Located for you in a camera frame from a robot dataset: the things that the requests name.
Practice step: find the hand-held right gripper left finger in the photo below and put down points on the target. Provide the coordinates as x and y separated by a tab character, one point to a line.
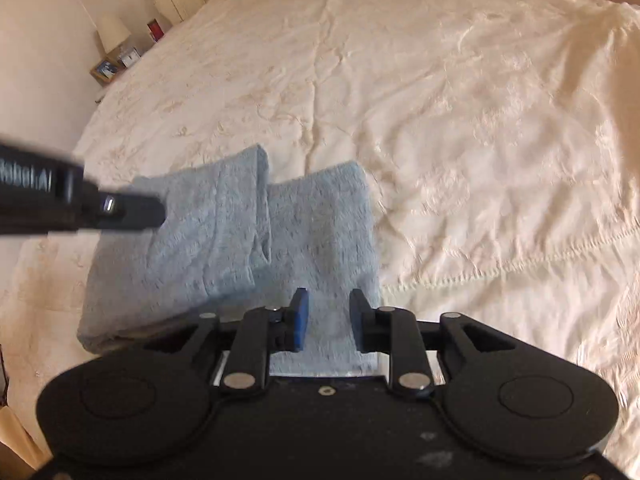
300	320

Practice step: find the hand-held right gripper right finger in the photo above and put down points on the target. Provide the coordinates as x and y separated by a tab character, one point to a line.
357	320

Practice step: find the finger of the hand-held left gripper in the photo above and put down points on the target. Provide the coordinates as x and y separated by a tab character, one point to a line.
135	210

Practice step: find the grey-blue speckled pants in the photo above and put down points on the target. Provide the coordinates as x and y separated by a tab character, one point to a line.
310	225

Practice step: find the cream nightstand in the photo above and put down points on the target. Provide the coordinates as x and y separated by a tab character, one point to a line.
120	80

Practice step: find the small white clock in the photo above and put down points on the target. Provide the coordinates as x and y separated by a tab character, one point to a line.
128	58

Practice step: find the white shade table lamp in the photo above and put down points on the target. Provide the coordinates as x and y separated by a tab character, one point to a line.
114	32

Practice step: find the red box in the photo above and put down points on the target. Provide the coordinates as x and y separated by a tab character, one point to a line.
155	30

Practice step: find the cream embroidered bedspread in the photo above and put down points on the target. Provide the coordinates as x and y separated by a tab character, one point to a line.
450	135

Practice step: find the wooden photo frame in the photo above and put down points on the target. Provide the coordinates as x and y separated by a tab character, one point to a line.
104	71

